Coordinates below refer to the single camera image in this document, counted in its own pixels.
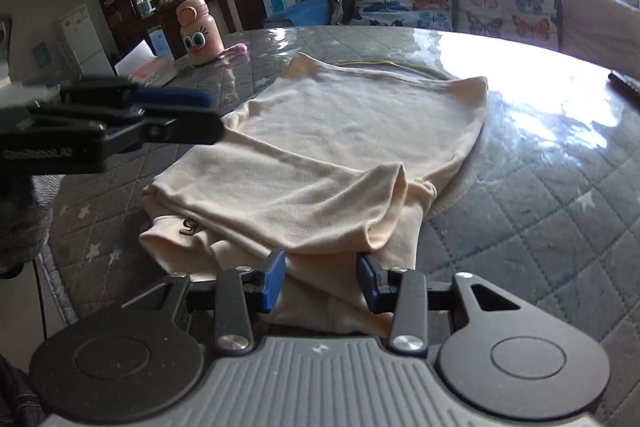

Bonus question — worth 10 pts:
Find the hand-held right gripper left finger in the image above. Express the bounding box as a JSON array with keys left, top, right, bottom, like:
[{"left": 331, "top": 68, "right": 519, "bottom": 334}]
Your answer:
[{"left": 122, "top": 249, "right": 287, "bottom": 355}]

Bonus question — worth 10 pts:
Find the cream long-sleeved garment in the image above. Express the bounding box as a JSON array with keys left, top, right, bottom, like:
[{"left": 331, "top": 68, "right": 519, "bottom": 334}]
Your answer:
[{"left": 139, "top": 53, "right": 490, "bottom": 338}]

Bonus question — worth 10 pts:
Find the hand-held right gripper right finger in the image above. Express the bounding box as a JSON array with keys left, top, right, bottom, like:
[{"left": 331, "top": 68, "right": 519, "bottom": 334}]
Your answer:
[{"left": 356, "top": 253, "right": 523, "bottom": 354}]

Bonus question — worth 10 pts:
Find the grey cloth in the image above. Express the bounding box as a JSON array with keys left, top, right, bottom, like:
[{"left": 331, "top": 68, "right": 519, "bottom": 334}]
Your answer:
[{"left": 300, "top": 0, "right": 346, "bottom": 24}]

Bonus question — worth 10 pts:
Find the white tissue box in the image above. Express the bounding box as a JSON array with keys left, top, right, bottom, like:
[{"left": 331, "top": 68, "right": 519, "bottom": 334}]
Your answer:
[{"left": 114, "top": 39, "right": 177, "bottom": 87}]

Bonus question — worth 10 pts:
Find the pink cartoon-face water bottle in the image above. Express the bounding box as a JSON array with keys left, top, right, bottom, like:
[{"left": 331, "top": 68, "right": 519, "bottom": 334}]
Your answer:
[{"left": 176, "top": 0, "right": 220, "bottom": 67}]

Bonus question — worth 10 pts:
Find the plain beige cushion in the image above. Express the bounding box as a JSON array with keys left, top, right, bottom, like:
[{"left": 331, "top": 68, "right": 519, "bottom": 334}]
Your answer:
[{"left": 559, "top": 0, "right": 640, "bottom": 74}]

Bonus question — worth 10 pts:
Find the black remote control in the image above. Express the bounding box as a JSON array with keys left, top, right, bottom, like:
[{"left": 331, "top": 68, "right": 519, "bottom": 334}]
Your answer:
[{"left": 607, "top": 71, "right": 640, "bottom": 96}]

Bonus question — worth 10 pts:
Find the grey quilted table cover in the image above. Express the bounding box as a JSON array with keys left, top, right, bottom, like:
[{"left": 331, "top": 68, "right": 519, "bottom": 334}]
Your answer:
[{"left": 35, "top": 24, "right": 640, "bottom": 427}]

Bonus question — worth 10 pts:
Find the blue chair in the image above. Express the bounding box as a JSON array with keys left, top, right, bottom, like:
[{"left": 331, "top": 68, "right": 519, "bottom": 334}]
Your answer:
[{"left": 262, "top": 1, "right": 334, "bottom": 28}]

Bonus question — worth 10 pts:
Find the white refrigerator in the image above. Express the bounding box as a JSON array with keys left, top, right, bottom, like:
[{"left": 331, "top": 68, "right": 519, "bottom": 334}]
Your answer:
[{"left": 58, "top": 4, "right": 115, "bottom": 80}]

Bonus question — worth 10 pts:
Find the low wooden cabinet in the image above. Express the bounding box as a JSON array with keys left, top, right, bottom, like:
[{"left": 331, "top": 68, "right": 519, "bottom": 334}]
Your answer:
[{"left": 199, "top": 0, "right": 237, "bottom": 35}]

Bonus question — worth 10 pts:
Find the dark cloth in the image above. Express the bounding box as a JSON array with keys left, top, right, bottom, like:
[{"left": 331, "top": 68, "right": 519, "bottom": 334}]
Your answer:
[{"left": 0, "top": 352, "right": 47, "bottom": 427}]

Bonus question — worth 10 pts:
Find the butterfly print cushion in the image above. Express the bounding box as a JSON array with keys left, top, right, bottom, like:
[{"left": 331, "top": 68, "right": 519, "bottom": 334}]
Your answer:
[
  {"left": 350, "top": 0, "right": 455, "bottom": 30},
  {"left": 455, "top": 0, "right": 560, "bottom": 50}
]

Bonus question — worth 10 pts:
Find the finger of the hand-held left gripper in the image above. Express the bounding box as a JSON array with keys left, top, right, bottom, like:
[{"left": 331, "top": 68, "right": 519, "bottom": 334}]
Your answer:
[
  {"left": 25, "top": 104, "right": 227, "bottom": 148},
  {"left": 59, "top": 78, "right": 215, "bottom": 110}
]

